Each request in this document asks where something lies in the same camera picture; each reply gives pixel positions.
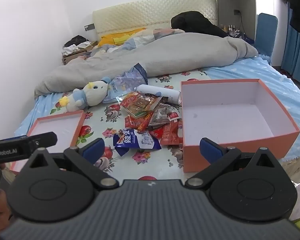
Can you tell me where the blue white snack bag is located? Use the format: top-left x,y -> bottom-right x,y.
113,128 -> 161,156

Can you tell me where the red orange corn snack packet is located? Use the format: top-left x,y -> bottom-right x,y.
125,112 -> 153,133

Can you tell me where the dark brown snack packet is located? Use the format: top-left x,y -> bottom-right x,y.
148,103 -> 180,127

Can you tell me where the red spicy strip packet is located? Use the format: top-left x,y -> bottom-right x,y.
116,91 -> 162,118

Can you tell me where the person's left hand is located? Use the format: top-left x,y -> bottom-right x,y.
0,189 -> 11,227

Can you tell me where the orange box lid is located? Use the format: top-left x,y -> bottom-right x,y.
9,109 -> 87,173

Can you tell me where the light blue bedsheet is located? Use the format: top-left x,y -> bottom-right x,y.
14,56 -> 300,160

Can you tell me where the orange box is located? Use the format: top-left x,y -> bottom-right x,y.
180,79 -> 300,172

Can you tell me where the white blue plush toy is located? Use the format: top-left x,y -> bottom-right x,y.
59,77 -> 111,112

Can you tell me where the white spray bottle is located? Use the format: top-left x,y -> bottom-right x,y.
136,84 -> 181,105

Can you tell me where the blue floral snack bag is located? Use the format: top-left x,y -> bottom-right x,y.
103,63 -> 148,103

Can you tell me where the patchwork quilt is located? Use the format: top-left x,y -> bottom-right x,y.
82,28 -> 185,60

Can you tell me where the grey duvet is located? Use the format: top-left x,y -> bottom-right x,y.
34,33 -> 258,97

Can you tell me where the cardboard box with clothes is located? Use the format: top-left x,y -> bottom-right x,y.
62,35 -> 98,65

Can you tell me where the yellow pillow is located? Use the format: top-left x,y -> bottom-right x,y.
98,28 -> 145,47

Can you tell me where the blue curtain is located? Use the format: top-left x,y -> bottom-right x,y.
281,8 -> 300,83

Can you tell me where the blue chair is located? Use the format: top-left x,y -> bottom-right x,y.
254,13 -> 278,64

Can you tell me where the black clothing pile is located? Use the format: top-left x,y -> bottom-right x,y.
171,11 -> 228,38

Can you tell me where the grey bedside shelf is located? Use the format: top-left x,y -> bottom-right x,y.
217,0 -> 256,39

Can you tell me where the cream padded headboard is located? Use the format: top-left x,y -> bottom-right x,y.
92,0 -> 218,36

